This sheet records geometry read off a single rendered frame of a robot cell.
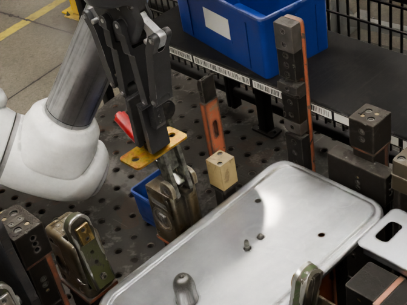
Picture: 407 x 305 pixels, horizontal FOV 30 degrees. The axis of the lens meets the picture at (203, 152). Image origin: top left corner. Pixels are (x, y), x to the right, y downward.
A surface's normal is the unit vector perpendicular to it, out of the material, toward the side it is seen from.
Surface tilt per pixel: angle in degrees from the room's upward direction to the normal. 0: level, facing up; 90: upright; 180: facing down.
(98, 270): 78
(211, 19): 90
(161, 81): 99
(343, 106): 0
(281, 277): 0
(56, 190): 96
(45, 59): 0
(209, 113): 90
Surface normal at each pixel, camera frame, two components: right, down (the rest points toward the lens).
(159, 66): 0.71, 0.47
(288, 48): -0.71, 0.51
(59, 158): 0.11, 0.60
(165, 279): -0.15, -0.78
